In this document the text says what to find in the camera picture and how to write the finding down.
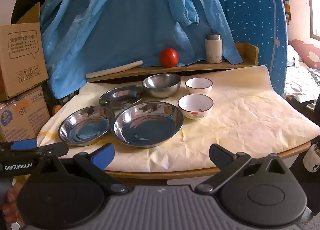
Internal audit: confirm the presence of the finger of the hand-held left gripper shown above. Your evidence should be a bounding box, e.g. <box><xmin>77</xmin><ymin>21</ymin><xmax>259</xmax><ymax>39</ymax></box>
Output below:
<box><xmin>0</xmin><ymin>142</ymin><xmax>69</xmax><ymax>158</ymax></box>
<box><xmin>0</xmin><ymin>138</ymin><xmax>38</xmax><ymax>151</ymax></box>

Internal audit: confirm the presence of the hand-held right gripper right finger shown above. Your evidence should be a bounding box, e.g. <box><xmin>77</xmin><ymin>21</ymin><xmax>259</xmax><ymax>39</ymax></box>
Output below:
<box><xmin>195</xmin><ymin>143</ymin><xmax>290</xmax><ymax>195</ymax></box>

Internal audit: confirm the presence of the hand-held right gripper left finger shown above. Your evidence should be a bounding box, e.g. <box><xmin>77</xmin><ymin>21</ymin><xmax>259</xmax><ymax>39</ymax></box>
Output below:
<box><xmin>32</xmin><ymin>143</ymin><xmax>129</xmax><ymax>195</ymax></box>

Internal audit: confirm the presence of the medium steel plate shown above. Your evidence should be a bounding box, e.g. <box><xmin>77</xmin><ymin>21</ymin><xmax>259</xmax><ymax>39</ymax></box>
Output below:
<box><xmin>58</xmin><ymin>106</ymin><xmax>115</xmax><ymax>147</ymax></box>

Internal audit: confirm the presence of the floral white red-rimmed bowl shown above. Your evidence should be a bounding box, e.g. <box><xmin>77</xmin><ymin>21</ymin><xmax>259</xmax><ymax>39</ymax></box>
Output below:
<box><xmin>178</xmin><ymin>94</ymin><xmax>214</xmax><ymax>120</ymax></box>

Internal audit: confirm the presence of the large steel plate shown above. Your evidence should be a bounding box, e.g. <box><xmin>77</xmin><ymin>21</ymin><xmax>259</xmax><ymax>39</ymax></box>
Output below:
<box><xmin>111</xmin><ymin>104</ymin><xmax>184</xmax><ymax>148</ymax></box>

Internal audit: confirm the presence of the small steel plate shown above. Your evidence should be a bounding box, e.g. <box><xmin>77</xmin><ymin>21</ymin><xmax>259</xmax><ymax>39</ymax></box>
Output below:
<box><xmin>99</xmin><ymin>85</ymin><xmax>144</xmax><ymax>109</ymax></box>

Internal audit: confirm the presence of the plain white red-rimmed bowl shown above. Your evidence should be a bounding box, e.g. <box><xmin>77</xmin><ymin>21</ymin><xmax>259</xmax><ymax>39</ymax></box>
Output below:
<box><xmin>185</xmin><ymin>78</ymin><xmax>214</xmax><ymax>95</ymax></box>

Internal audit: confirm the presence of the steel bowl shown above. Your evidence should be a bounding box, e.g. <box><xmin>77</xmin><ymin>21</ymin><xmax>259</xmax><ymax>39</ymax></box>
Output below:
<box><xmin>142</xmin><ymin>73</ymin><xmax>182</xmax><ymax>98</ymax></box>

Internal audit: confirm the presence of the person's left hand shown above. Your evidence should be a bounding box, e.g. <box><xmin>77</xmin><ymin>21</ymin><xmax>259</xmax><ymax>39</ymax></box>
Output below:
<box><xmin>0</xmin><ymin>184</ymin><xmax>22</xmax><ymax>224</ymax></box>

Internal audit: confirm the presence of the blue-printed cardboard box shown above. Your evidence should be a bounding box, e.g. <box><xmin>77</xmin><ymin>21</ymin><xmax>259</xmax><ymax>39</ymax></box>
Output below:
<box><xmin>0</xmin><ymin>86</ymin><xmax>52</xmax><ymax>143</ymax></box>

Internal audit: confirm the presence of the black plastic crate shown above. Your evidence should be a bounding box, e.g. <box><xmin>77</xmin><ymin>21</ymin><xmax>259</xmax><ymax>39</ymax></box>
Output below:
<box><xmin>51</xmin><ymin>89</ymin><xmax>80</xmax><ymax>115</ymax></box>

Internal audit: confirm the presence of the plain brown cardboard box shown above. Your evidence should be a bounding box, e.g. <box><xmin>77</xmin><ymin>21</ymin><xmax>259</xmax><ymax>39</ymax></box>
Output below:
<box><xmin>0</xmin><ymin>2</ymin><xmax>49</xmax><ymax>100</ymax></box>

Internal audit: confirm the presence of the white rolling pin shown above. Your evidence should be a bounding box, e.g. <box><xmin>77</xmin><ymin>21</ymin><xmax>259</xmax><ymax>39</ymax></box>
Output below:
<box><xmin>86</xmin><ymin>60</ymin><xmax>143</xmax><ymax>79</ymax></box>

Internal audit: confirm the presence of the wooden desk shelf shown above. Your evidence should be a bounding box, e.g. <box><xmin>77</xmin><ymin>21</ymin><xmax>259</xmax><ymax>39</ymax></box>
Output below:
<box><xmin>87</xmin><ymin>42</ymin><xmax>259</xmax><ymax>83</ymax></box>

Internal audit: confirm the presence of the white bottle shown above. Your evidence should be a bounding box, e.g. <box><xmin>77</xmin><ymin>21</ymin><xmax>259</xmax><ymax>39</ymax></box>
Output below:
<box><xmin>304</xmin><ymin>142</ymin><xmax>320</xmax><ymax>173</ymax></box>

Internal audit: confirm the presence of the black chair armrest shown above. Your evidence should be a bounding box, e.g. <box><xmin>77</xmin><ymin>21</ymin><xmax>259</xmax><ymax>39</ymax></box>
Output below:
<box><xmin>291</xmin><ymin>95</ymin><xmax>320</xmax><ymax>113</ymax></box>

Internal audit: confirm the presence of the red tomato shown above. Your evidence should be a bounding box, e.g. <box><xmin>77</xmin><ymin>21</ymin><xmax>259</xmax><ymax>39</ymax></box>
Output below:
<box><xmin>159</xmin><ymin>48</ymin><xmax>179</xmax><ymax>68</ymax></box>

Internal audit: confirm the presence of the floral bed blanket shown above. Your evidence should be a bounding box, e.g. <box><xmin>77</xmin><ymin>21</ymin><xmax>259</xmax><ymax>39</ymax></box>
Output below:
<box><xmin>284</xmin><ymin>37</ymin><xmax>320</xmax><ymax>100</ymax></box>

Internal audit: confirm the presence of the light blue cloth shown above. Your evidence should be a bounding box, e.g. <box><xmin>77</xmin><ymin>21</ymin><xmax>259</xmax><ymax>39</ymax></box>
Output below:
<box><xmin>40</xmin><ymin>0</ymin><xmax>244</xmax><ymax>100</ymax></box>

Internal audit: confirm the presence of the blue polka-dot fabric wardrobe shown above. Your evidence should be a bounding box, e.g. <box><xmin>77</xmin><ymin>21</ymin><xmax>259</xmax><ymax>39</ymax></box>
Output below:
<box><xmin>202</xmin><ymin>0</ymin><xmax>288</xmax><ymax>98</ymax></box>

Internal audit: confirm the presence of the colourful striped cloth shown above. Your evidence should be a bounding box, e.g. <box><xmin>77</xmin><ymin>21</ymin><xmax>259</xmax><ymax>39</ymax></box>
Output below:
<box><xmin>280</xmin><ymin>0</ymin><xmax>292</xmax><ymax>24</ymax></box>

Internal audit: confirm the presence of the window frame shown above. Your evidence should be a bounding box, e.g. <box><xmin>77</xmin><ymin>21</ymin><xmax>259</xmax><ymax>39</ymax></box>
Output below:
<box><xmin>304</xmin><ymin>0</ymin><xmax>320</xmax><ymax>43</ymax></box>

